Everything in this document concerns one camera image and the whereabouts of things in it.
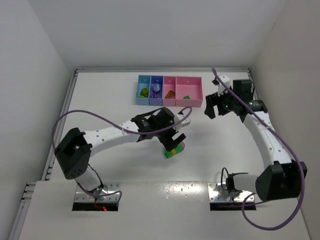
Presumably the orange and yellow lego piece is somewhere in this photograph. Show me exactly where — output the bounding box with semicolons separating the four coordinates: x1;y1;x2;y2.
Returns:
164;90;175;99

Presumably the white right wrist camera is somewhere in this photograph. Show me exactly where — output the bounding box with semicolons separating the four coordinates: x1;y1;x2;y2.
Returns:
212;75;231;97

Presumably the metal base plate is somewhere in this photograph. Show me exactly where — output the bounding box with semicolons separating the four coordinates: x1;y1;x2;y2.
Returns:
207;182;252;204
74;182;122;204

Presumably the small pink bin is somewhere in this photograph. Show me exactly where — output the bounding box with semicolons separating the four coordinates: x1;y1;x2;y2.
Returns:
162;76;176;107

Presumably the green striped lego stack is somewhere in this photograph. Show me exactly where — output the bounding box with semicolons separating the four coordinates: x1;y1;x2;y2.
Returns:
164;141;185;159

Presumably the dark blue bin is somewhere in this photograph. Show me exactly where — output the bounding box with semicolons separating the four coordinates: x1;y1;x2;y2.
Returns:
149;75;164;106

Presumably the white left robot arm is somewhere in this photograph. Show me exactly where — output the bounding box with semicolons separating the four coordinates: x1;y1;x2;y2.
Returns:
52;107;191;200

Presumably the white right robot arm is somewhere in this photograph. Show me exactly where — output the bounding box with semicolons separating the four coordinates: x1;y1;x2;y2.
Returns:
204;75;307;201

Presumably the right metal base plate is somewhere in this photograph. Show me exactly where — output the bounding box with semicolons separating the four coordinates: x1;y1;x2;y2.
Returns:
207;182;252;204

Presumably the large pink bin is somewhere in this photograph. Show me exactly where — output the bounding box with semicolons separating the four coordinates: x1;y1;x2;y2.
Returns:
175;76;203;108

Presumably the light blue bin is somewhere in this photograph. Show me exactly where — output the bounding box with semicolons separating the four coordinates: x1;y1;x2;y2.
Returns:
136;75;151;106

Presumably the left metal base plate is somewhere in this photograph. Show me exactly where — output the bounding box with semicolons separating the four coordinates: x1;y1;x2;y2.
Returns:
74;182;122;204

